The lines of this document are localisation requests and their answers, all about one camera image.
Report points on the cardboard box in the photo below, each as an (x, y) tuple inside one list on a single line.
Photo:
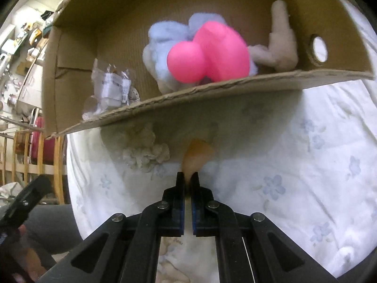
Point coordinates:
[(117, 20)]

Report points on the pink rubber toy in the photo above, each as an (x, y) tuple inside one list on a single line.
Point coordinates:
[(221, 53)]

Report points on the person's grey trouser leg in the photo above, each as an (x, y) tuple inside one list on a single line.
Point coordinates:
[(53, 227)]

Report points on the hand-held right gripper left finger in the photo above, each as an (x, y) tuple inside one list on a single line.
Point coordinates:
[(179, 212)]

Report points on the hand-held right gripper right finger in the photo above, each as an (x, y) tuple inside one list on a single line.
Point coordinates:
[(195, 212)]

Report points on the cluttered wall shelf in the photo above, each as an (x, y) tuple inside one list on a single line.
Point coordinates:
[(26, 50)]

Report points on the person's left hand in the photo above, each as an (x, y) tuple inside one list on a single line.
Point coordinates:
[(32, 259)]

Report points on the orange soft piece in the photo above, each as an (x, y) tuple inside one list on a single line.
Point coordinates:
[(197, 156)]

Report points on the red fabric item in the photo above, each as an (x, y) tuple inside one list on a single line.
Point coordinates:
[(38, 144)]

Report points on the clear plastic packet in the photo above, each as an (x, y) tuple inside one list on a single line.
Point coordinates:
[(112, 88)]

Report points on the light blue fluffy plush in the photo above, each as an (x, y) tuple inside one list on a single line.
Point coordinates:
[(165, 35)]

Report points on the cream plush toy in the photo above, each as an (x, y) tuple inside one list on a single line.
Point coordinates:
[(279, 44)]

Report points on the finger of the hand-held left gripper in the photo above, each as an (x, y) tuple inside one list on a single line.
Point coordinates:
[(35, 193)]

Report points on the wooden chair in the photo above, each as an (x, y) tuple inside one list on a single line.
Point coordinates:
[(60, 168)]

